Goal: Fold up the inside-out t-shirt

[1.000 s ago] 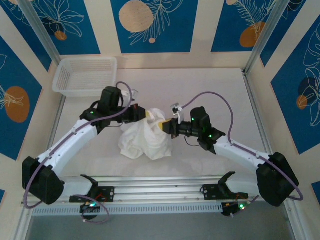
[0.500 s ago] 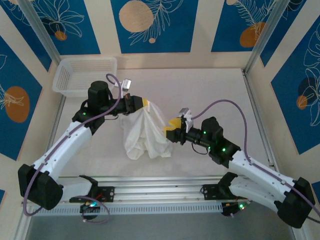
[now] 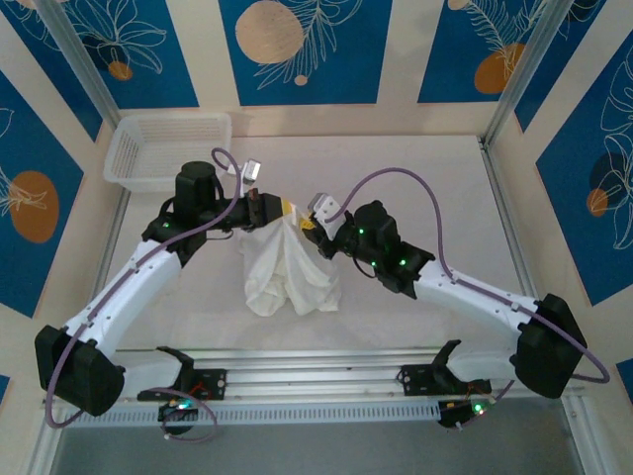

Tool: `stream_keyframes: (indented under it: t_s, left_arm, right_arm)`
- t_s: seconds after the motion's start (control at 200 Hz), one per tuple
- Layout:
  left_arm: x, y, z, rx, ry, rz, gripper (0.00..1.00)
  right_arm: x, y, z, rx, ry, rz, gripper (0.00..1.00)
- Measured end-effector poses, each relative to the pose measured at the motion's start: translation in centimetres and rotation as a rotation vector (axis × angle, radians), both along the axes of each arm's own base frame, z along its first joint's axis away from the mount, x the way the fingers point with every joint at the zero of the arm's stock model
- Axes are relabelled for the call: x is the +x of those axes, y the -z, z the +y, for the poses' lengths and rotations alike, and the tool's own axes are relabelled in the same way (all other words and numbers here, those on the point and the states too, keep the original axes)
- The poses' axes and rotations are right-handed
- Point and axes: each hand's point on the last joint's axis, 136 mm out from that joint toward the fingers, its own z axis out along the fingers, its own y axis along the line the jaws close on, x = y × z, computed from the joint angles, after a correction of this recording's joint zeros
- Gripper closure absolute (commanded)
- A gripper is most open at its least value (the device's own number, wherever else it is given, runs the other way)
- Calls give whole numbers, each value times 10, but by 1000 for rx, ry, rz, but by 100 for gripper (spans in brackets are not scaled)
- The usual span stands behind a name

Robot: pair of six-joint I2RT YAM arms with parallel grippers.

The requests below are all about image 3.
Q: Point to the white t-shirt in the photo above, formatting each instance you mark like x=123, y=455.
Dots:
x=292, y=267

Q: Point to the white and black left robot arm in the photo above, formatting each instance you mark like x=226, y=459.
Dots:
x=123, y=292

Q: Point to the white plastic mesh basket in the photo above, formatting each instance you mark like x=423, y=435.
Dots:
x=148, y=148

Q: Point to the black right controller board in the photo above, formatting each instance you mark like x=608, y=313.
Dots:
x=452, y=418

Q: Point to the black controller board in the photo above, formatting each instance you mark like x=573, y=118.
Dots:
x=452, y=418
x=173, y=413

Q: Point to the black left controller board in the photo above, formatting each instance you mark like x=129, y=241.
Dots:
x=173, y=413

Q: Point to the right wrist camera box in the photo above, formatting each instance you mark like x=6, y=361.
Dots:
x=321, y=204

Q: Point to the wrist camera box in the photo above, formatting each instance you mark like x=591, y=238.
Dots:
x=252, y=170
x=321, y=204

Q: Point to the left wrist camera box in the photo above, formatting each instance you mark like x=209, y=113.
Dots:
x=252, y=170

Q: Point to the aluminium table side rail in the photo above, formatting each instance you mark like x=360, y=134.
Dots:
x=113, y=237
x=502, y=198

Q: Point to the aluminium mounting rail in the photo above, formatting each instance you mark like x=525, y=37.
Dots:
x=316, y=376

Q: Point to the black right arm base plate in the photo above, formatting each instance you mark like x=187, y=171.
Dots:
x=418, y=381

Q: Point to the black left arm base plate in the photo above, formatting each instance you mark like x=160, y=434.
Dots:
x=212, y=383

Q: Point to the aluminium frame post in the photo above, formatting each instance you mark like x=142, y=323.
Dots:
x=79, y=54
x=524, y=64

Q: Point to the aluminium frame leg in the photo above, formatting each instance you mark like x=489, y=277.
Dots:
x=583, y=445
x=44, y=445

